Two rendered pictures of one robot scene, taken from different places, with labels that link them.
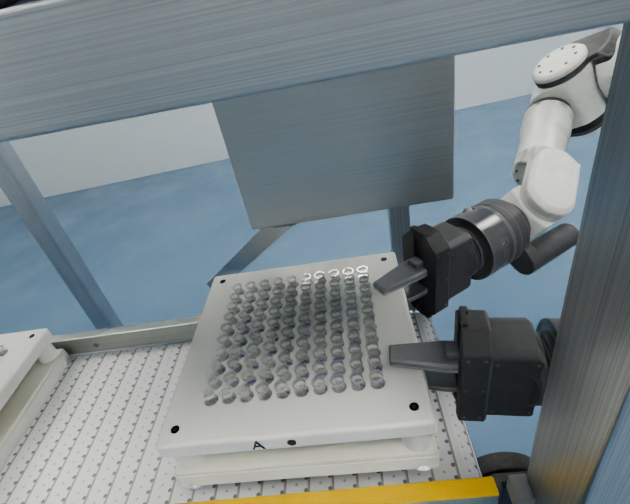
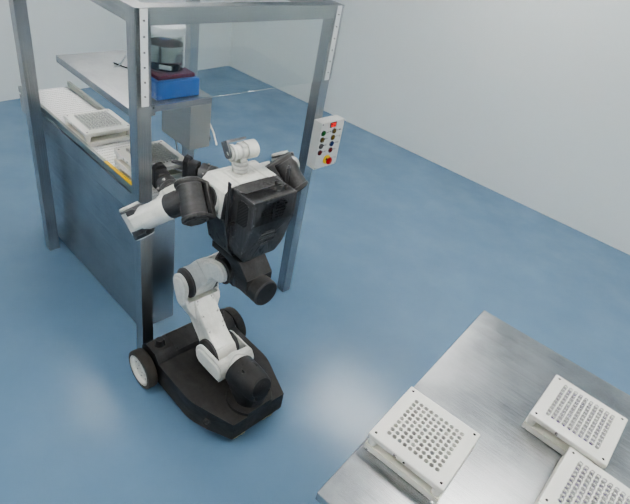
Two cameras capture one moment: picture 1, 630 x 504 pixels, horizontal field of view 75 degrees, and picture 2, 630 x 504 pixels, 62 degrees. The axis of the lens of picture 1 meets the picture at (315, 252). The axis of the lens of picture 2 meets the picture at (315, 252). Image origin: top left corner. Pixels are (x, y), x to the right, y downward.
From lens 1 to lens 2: 2.19 m
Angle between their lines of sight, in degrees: 25
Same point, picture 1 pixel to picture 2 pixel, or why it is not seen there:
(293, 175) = (168, 124)
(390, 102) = (182, 121)
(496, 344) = (158, 169)
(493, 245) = (199, 171)
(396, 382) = not seen: hidden behind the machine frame
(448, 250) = (186, 162)
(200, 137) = (377, 112)
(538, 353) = (159, 173)
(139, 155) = (334, 96)
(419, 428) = not seen: hidden behind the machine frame
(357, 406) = not seen: hidden behind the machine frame
